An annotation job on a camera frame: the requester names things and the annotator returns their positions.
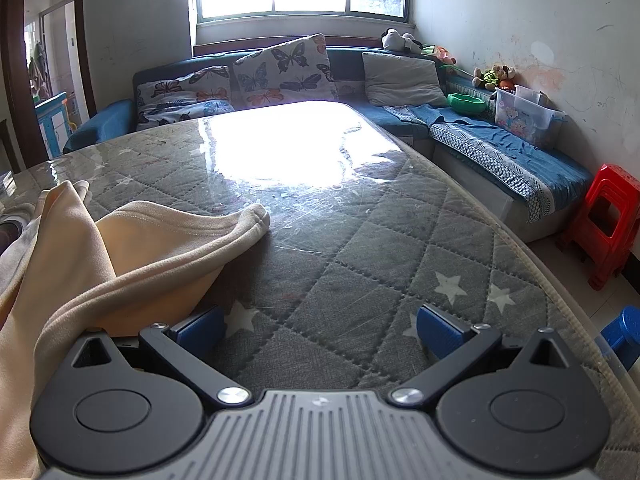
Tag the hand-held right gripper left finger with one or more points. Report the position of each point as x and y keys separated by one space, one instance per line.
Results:
x=202 y=327

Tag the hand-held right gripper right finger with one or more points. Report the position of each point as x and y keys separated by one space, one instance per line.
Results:
x=440 y=332

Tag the cream garment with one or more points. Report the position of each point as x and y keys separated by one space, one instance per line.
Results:
x=75 y=260

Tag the blue plastic stool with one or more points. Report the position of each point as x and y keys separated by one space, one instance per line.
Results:
x=625 y=332

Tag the blue patterned sofa blanket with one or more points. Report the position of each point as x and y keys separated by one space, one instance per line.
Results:
x=500 y=150

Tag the round metal-rimmed table inset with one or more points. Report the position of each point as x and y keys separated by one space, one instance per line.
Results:
x=12 y=227

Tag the red plastic stool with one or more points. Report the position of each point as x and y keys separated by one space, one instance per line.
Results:
x=612 y=195

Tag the green plastic basin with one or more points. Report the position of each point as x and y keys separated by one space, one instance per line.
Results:
x=466 y=103

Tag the clear plastic storage box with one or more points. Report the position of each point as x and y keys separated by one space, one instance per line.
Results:
x=525 y=117

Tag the blue cabinet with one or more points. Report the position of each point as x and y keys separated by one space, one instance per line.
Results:
x=52 y=125

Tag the plain grey pillow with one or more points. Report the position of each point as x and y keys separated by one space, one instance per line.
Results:
x=400 y=77

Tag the brown plush bear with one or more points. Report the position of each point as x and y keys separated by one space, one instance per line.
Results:
x=504 y=72

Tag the large butterfly print pillow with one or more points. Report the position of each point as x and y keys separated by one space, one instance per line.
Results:
x=280 y=70

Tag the orange green plush toy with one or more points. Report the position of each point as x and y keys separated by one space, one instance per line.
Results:
x=440 y=54

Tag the blue sofa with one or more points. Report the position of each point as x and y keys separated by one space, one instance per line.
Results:
x=347 y=62

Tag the panda plush toy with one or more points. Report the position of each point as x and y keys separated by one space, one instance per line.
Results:
x=395 y=39

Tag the dark brown door frame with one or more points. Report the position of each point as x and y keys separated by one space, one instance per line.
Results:
x=10 y=60

